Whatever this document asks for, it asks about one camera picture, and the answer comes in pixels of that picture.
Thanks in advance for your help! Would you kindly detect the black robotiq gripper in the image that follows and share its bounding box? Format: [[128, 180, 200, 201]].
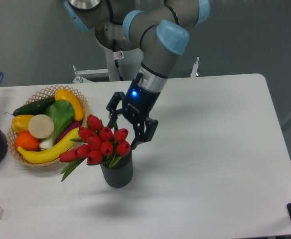
[[106, 63, 167, 150]]

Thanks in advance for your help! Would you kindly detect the red tulip bouquet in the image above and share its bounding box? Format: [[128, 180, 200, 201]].
[[59, 115, 132, 181]]

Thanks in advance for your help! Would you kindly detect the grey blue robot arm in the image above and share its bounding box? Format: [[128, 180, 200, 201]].
[[64, 0, 210, 149]]

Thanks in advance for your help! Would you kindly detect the dark grey ribbed vase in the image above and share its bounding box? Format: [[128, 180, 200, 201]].
[[101, 151, 133, 188]]

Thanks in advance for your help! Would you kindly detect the purple eggplant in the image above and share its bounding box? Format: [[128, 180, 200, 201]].
[[55, 121, 82, 143]]

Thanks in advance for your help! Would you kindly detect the green bok choy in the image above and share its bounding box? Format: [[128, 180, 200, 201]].
[[39, 100, 74, 150]]

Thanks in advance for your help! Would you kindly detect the yellow squash upper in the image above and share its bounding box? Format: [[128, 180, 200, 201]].
[[55, 89, 84, 121]]

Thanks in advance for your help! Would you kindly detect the woven wicker basket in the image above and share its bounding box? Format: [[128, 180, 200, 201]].
[[7, 85, 89, 167]]

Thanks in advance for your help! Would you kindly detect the beige round disc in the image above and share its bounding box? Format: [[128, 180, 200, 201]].
[[28, 115, 54, 139]]

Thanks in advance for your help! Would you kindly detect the long yellow squash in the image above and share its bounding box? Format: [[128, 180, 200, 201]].
[[17, 127, 79, 164]]

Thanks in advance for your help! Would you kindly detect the green cucumber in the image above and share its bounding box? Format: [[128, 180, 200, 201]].
[[5, 97, 55, 117]]

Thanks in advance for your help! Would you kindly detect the orange fruit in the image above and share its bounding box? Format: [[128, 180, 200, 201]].
[[14, 132, 39, 151]]

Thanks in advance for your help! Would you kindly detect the yellow bell pepper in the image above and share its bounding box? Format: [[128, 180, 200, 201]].
[[11, 115, 33, 134]]

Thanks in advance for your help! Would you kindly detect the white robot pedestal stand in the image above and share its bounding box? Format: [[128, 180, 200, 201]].
[[72, 47, 200, 84]]

